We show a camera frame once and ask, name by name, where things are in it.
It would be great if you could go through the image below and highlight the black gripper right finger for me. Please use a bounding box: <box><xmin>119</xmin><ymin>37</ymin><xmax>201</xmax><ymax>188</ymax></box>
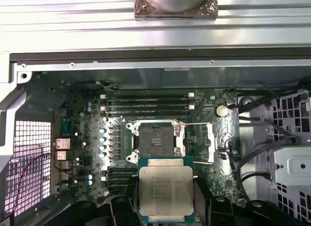
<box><xmin>193</xmin><ymin>179</ymin><xmax>302</xmax><ymax>226</ymax></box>

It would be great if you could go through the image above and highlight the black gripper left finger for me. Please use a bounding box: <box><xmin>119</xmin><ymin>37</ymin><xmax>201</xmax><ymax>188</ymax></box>
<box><xmin>62</xmin><ymin>174</ymin><xmax>141</xmax><ymax>226</ymax></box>

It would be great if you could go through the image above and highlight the silver CPU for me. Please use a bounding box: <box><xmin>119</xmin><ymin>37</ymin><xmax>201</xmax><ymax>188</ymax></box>
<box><xmin>137</xmin><ymin>156</ymin><xmax>195</xmax><ymax>224</ymax></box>

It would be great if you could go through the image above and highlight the metal socket cover frame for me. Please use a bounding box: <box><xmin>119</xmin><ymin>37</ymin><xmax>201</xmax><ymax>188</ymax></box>
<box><xmin>175</xmin><ymin>122</ymin><xmax>218</xmax><ymax>165</ymax></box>

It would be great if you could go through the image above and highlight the RAM slot with white clips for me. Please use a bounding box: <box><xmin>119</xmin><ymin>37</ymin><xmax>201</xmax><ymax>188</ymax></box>
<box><xmin>100</xmin><ymin>92</ymin><xmax>196</xmax><ymax>99</ymax></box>
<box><xmin>100</xmin><ymin>175</ymin><xmax>138</xmax><ymax>183</ymax></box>
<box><xmin>100</xmin><ymin>104</ymin><xmax>196</xmax><ymax>110</ymax></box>
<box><xmin>103</xmin><ymin>190</ymin><xmax>128</xmax><ymax>197</ymax></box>

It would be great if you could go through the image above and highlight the RAM slot with black clips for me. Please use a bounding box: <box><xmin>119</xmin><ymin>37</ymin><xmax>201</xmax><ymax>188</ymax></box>
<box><xmin>106</xmin><ymin>166</ymin><xmax>139</xmax><ymax>173</ymax></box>
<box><xmin>106</xmin><ymin>183</ymin><xmax>137</xmax><ymax>190</ymax></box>
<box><xmin>104</xmin><ymin>99</ymin><xmax>192</xmax><ymax>104</ymax></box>
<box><xmin>104</xmin><ymin>110</ymin><xmax>192</xmax><ymax>116</ymax></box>

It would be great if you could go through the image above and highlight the CPU socket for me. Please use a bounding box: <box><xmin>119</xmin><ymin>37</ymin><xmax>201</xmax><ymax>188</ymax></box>
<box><xmin>125</xmin><ymin>121</ymin><xmax>188</xmax><ymax>164</ymax></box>

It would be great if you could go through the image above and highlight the round coin battery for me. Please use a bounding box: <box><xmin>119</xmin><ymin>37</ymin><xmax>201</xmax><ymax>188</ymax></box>
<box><xmin>215</xmin><ymin>104</ymin><xmax>229</xmax><ymax>118</ymax></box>

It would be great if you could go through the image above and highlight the silver drive cage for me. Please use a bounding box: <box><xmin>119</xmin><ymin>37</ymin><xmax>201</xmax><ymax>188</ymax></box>
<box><xmin>271</xmin><ymin>88</ymin><xmax>311</xmax><ymax>226</ymax></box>

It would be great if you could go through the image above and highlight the teal port connector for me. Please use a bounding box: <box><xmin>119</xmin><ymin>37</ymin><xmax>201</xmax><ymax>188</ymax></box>
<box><xmin>60</xmin><ymin>118</ymin><xmax>71</xmax><ymax>137</ymax></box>

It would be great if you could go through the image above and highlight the green motherboard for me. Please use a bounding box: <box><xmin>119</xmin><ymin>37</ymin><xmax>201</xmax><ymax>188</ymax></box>
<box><xmin>54</xmin><ymin>87</ymin><xmax>241</xmax><ymax>212</ymax></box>

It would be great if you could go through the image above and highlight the black and silver PC case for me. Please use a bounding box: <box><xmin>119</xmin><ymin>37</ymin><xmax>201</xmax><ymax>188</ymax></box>
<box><xmin>0</xmin><ymin>49</ymin><xmax>311</xmax><ymax>226</ymax></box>

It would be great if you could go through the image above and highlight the thick black cable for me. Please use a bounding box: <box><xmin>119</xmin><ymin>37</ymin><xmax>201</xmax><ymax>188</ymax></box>
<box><xmin>236</xmin><ymin>138</ymin><xmax>276</xmax><ymax>196</ymax></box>

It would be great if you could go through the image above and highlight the red and black wire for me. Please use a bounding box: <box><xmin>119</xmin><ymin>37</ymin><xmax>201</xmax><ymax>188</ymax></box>
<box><xmin>30</xmin><ymin>152</ymin><xmax>75</xmax><ymax>179</ymax></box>

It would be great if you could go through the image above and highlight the thin black cable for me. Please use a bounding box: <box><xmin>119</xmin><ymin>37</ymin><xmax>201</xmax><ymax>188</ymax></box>
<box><xmin>225</xmin><ymin>76</ymin><xmax>311</xmax><ymax>97</ymax></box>

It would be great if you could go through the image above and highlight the brown square base plate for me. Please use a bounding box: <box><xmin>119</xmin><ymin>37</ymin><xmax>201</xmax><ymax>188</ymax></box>
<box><xmin>134</xmin><ymin>0</ymin><xmax>219</xmax><ymax>20</ymax></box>

